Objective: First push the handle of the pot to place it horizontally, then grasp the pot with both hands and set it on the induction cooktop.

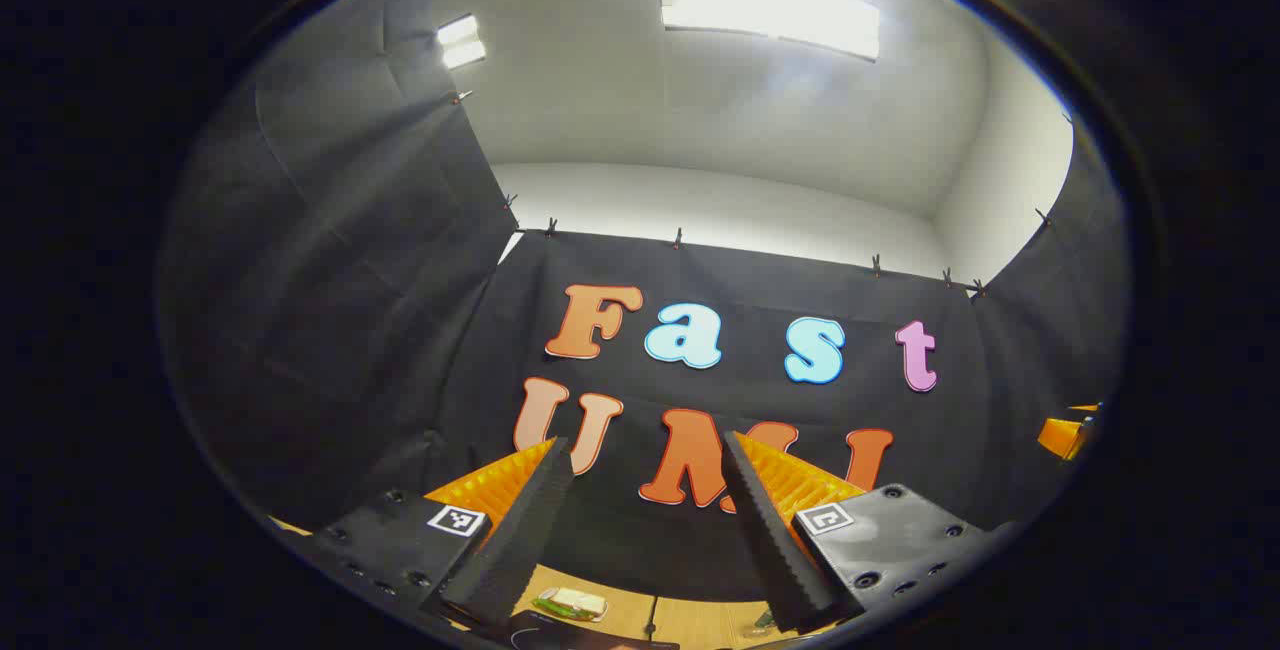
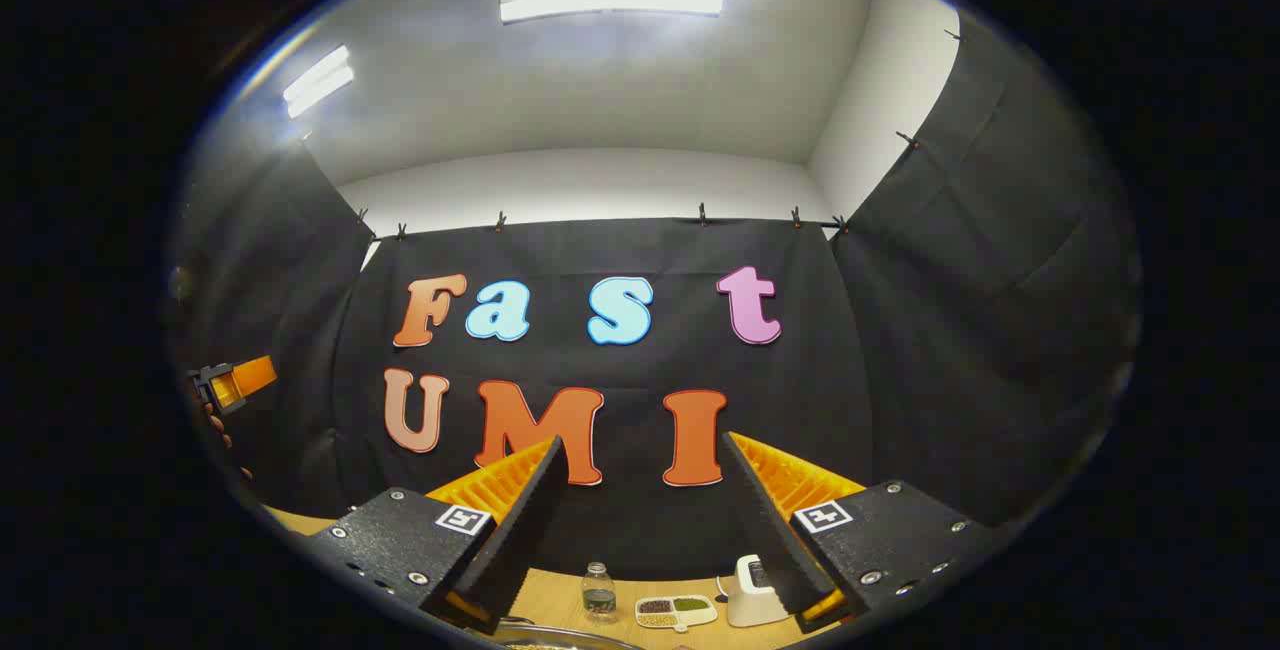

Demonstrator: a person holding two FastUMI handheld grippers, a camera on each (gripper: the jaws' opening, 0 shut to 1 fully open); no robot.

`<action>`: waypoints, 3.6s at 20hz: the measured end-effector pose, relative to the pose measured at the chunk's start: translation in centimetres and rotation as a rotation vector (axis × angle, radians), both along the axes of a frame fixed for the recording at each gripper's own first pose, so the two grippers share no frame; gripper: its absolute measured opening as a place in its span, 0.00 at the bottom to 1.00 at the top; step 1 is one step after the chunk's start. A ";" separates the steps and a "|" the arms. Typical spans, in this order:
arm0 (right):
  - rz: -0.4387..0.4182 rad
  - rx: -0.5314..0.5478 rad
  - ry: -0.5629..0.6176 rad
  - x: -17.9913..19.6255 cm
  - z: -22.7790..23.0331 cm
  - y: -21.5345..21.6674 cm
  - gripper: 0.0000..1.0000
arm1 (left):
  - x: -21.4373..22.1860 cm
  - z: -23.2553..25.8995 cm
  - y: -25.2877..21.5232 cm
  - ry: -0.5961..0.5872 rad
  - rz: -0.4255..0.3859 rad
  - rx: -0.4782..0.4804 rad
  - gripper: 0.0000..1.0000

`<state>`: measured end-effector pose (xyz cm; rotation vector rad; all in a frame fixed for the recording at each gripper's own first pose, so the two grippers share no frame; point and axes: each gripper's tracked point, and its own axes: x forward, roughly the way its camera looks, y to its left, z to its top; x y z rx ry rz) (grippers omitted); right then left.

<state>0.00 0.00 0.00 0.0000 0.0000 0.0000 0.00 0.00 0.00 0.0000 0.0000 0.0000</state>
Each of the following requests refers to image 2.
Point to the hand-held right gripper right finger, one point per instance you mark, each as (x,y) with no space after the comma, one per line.
(765,530)

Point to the white toaster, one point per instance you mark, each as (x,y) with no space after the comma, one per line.
(750,600)

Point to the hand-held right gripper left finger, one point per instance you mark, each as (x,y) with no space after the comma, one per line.
(530,530)

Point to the stainless steel pot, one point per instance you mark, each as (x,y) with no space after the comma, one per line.
(560,640)

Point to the clear plastic water bottle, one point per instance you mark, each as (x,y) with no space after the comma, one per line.
(599,595)

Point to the white divided bean tray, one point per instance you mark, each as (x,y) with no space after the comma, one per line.
(675,613)

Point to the small ceiling light panel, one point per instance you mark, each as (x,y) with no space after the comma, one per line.
(318,80)

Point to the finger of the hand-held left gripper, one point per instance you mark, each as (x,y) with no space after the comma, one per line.
(248,378)

